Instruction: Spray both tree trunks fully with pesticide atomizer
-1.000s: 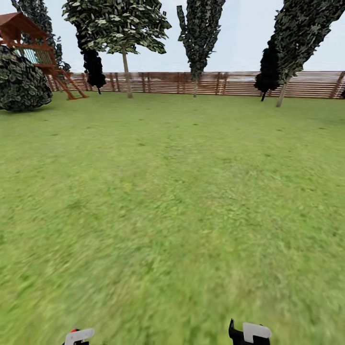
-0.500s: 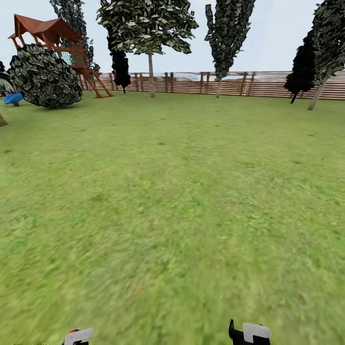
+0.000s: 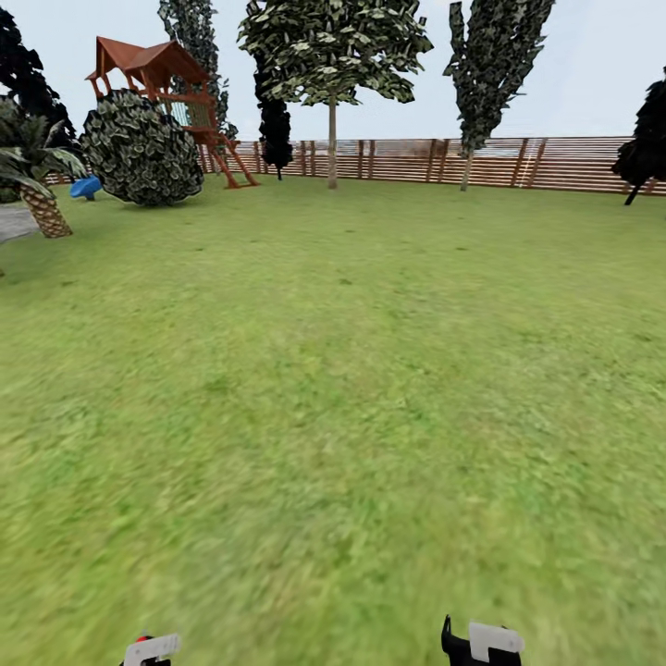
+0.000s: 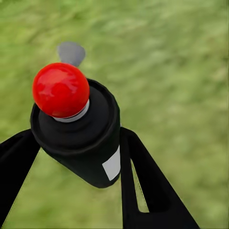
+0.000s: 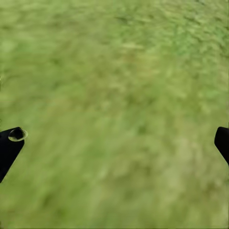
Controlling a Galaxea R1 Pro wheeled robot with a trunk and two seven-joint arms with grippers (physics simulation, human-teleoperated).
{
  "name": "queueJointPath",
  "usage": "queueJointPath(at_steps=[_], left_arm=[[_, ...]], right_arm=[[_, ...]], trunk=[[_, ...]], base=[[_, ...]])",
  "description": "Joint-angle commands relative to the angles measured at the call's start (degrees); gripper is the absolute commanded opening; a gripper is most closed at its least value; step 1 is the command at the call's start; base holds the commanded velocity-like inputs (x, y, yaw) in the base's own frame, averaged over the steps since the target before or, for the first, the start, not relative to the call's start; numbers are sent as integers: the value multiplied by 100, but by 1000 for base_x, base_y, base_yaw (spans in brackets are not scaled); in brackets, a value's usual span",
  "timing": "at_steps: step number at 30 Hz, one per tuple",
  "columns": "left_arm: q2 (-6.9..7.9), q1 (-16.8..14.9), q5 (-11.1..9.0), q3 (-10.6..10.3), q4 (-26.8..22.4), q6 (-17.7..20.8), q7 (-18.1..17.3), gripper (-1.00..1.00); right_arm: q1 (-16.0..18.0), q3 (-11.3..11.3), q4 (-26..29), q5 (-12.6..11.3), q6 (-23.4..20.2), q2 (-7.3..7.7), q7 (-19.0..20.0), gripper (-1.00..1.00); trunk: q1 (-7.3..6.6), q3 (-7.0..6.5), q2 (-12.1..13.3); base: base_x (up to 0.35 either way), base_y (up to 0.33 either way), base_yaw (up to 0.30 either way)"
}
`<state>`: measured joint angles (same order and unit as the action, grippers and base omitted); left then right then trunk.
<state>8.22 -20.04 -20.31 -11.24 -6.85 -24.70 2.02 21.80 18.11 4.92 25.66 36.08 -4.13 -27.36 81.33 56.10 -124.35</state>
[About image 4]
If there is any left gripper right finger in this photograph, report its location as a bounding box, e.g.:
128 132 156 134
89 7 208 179
119 127 200 229

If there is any pesticide atomizer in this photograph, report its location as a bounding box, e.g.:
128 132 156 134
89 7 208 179
30 42 121 188

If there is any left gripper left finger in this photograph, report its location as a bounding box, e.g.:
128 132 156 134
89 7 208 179
0 129 41 229

